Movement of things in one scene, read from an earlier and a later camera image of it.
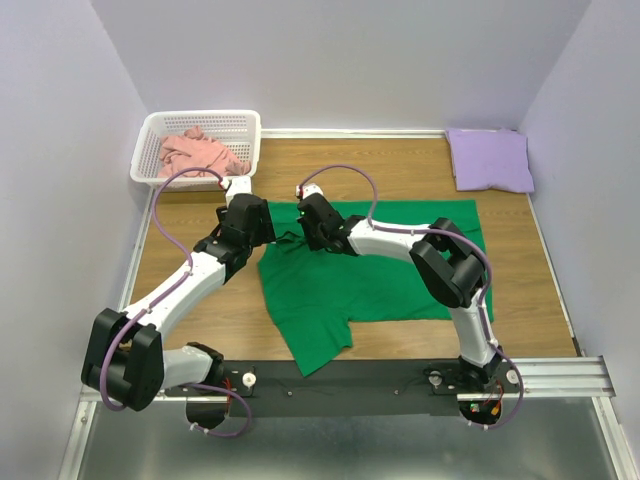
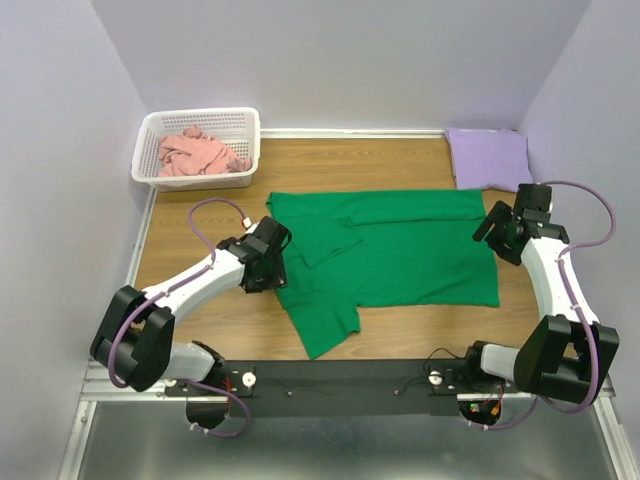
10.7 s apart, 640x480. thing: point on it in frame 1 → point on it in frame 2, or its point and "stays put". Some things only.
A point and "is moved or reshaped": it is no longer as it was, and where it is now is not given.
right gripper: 305,216 → 498,232
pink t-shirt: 193,149 stays put
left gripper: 268,220 → 270,275
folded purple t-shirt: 484,159 stays put
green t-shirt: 314,296 is moved or reshaped
